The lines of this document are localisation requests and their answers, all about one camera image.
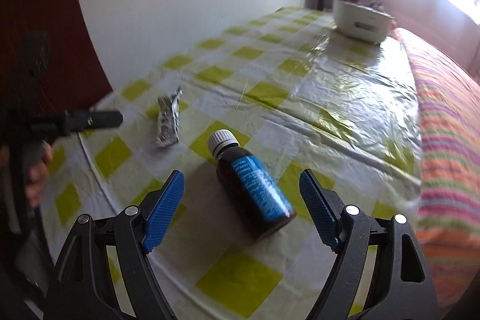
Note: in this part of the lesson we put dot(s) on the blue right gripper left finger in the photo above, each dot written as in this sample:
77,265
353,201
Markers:
158,208

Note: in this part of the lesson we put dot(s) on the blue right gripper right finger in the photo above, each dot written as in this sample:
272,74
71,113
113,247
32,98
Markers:
324,207

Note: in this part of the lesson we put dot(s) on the person's left hand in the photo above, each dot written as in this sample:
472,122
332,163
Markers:
37,177

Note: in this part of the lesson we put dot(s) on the dark medicine bottle blue label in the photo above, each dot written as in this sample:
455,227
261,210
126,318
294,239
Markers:
261,205

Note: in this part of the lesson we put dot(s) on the silver pill blister pack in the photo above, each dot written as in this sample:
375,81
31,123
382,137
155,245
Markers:
168,123

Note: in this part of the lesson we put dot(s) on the striped bed cover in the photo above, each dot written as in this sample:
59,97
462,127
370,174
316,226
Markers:
448,218

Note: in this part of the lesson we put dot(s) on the white storage basket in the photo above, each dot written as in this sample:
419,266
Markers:
360,22

